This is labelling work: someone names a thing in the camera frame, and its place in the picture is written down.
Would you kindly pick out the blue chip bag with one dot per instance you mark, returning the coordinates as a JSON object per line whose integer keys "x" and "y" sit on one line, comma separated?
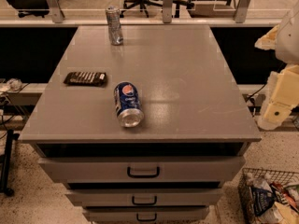
{"x": 263, "y": 199}

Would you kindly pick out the middle drawer with black handle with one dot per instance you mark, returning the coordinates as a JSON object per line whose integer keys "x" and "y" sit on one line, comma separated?
{"x": 142, "y": 197}

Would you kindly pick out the red snack bag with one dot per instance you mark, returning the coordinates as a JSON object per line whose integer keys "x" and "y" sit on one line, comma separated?
{"x": 288, "y": 195}

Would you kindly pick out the black stand left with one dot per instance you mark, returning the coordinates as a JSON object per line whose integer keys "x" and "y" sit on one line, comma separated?
{"x": 5, "y": 161}

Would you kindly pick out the crumpled plastic wrap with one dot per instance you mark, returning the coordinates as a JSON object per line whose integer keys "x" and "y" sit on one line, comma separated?
{"x": 14, "y": 84}

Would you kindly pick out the wire basket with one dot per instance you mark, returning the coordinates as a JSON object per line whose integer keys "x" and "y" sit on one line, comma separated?
{"x": 245, "y": 193}

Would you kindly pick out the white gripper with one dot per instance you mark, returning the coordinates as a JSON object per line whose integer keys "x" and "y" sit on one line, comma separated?
{"x": 289, "y": 42}

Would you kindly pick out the dark snack bar packet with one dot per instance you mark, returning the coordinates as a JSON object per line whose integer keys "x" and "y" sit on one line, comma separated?
{"x": 96, "y": 79}

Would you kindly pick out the grey drawer cabinet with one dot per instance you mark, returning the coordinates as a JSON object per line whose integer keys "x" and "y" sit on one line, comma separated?
{"x": 191, "y": 103}

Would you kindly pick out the drawer with black handle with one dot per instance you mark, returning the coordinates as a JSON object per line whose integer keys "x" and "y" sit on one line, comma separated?
{"x": 141, "y": 169}
{"x": 145, "y": 214}
{"x": 142, "y": 197}

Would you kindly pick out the black office chair centre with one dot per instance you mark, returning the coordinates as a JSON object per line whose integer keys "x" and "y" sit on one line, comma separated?
{"x": 170, "y": 8}

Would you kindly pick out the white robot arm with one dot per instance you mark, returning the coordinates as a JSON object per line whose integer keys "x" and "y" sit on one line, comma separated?
{"x": 287, "y": 51}

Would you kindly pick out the silver slim can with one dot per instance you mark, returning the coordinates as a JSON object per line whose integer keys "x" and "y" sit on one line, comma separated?
{"x": 114, "y": 25}

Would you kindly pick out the blue pepsi can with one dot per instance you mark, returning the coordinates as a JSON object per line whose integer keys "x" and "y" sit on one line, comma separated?
{"x": 127, "y": 105}

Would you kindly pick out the top drawer with black handle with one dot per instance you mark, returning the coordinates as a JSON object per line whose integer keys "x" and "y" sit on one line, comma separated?
{"x": 141, "y": 169}

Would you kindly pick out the yellow snack bag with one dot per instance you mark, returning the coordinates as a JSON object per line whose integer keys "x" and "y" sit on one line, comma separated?
{"x": 286, "y": 215}

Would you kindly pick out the bottom drawer with black handle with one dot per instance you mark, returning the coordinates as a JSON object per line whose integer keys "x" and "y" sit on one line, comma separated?
{"x": 145, "y": 214}

